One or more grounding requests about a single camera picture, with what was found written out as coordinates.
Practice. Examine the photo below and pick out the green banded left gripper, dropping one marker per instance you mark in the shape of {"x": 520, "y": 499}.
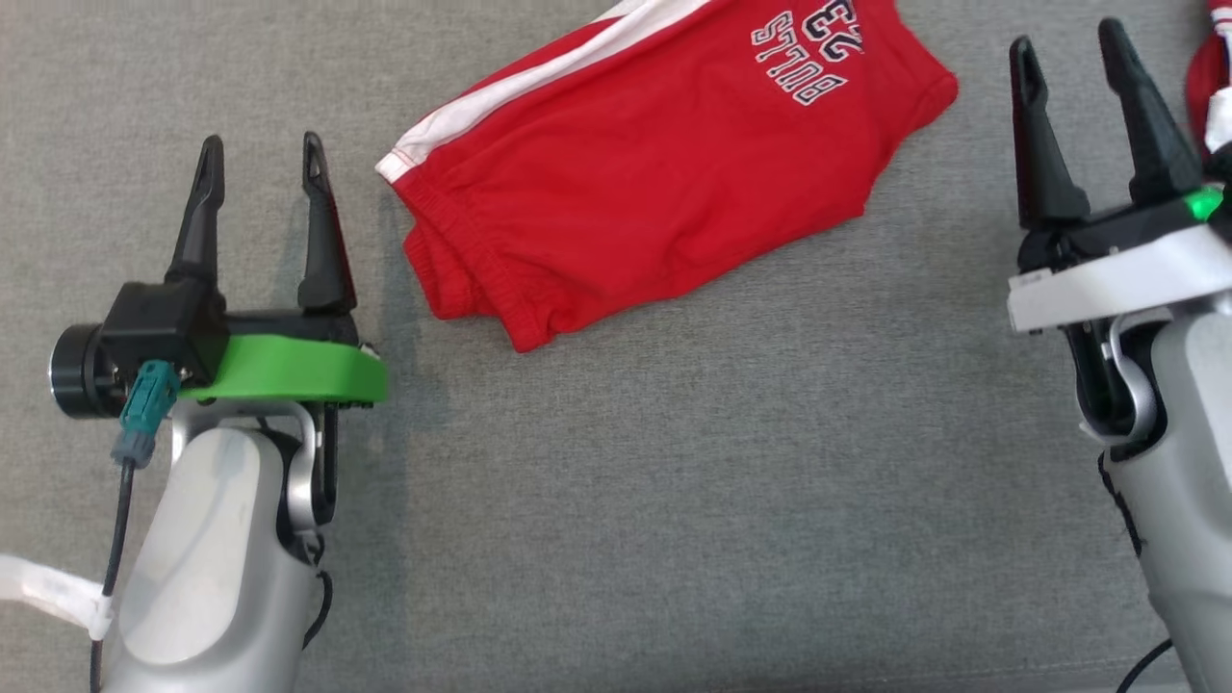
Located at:
{"x": 289, "y": 371}

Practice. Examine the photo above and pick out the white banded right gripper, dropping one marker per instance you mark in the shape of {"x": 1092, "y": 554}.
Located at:
{"x": 1116, "y": 274}

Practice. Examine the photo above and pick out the red white Bulls jersey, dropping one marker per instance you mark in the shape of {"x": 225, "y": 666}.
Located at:
{"x": 1208, "y": 67}

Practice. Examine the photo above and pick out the red white Bulls shorts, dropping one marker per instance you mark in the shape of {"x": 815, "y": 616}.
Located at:
{"x": 654, "y": 192}

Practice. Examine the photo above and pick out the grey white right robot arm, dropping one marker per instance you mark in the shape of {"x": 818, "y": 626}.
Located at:
{"x": 1193, "y": 481}

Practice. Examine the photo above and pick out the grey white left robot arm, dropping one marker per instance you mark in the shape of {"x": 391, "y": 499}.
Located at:
{"x": 212, "y": 577}

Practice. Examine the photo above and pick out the grey fabric sofa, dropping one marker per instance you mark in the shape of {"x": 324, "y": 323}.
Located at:
{"x": 674, "y": 481}

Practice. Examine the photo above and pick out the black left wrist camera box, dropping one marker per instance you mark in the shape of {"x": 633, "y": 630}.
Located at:
{"x": 159, "y": 322}

